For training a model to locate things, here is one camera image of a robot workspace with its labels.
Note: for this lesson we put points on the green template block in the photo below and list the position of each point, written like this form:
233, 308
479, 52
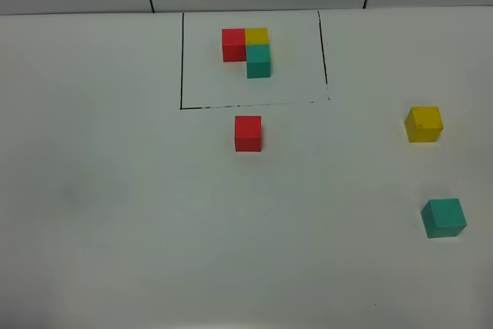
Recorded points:
258, 59

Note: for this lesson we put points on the red template block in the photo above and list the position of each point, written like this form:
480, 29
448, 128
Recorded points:
234, 45

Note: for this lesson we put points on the yellow template block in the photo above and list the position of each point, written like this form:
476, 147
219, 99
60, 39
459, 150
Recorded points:
256, 36

